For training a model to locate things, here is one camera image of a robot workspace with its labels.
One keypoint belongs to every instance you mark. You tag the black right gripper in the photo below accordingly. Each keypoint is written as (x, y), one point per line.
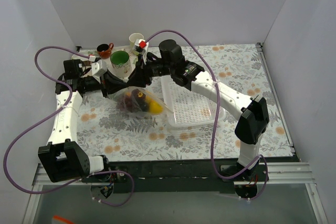
(142, 71)

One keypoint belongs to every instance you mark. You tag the brown small teacup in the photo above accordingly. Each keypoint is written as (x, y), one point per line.
(105, 50)

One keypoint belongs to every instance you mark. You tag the floral serving tray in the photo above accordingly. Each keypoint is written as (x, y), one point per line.
(95, 58)

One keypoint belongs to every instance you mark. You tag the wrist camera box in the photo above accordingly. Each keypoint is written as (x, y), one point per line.
(140, 47)
(98, 69)

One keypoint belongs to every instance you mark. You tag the dark purple fake fruit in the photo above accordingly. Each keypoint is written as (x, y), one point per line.
(133, 101)

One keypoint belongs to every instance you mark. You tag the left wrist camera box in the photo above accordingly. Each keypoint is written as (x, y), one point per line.
(98, 69)

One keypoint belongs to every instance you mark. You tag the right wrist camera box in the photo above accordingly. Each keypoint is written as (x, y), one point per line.
(140, 47)

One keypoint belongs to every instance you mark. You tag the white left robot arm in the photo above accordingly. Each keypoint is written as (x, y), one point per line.
(62, 157)

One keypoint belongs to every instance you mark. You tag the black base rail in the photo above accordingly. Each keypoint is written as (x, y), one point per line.
(183, 176)

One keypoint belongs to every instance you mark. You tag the orange tipped object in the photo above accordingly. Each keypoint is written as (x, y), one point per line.
(59, 220)

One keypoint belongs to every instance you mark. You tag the white perforated plastic basket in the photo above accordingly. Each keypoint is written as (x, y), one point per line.
(190, 108)

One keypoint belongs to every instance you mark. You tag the yellow fake lemon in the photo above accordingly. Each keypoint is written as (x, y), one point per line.
(155, 108)

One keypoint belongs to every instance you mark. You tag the green inside floral mug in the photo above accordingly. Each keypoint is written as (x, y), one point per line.
(121, 64)

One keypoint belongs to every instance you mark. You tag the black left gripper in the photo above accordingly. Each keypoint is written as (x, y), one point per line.
(105, 84)

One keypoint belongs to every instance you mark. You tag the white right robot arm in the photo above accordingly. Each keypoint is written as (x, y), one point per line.
(251, 113)

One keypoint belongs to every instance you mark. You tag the floral tablecloth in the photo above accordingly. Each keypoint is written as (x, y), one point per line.
(102, 129)

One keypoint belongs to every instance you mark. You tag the polka dot zip top bag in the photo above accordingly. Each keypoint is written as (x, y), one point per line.
(149, 97)

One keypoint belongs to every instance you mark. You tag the pale yellow mug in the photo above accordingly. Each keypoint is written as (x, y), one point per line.
(133, 37)

